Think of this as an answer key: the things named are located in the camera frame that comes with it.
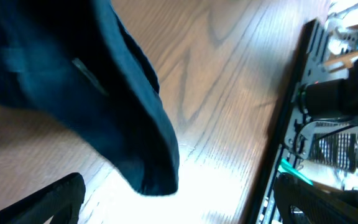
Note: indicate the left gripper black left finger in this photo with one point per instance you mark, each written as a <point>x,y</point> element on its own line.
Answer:
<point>59,202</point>

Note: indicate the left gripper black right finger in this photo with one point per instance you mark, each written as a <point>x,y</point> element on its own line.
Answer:
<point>299,202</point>

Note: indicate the navy blue shorts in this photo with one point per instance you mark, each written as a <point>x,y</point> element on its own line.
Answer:
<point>76,61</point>

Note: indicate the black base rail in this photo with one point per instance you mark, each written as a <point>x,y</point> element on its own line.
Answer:
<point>308,65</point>

